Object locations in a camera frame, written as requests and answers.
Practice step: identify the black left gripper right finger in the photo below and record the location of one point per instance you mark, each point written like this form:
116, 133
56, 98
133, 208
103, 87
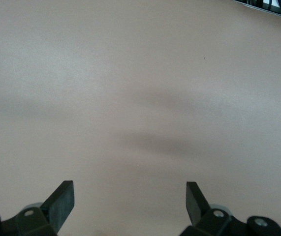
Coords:
211, 223

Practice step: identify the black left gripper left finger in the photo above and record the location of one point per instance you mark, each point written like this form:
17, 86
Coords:
44, 221

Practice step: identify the brown table cover sheet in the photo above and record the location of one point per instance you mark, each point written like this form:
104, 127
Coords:
130, 73

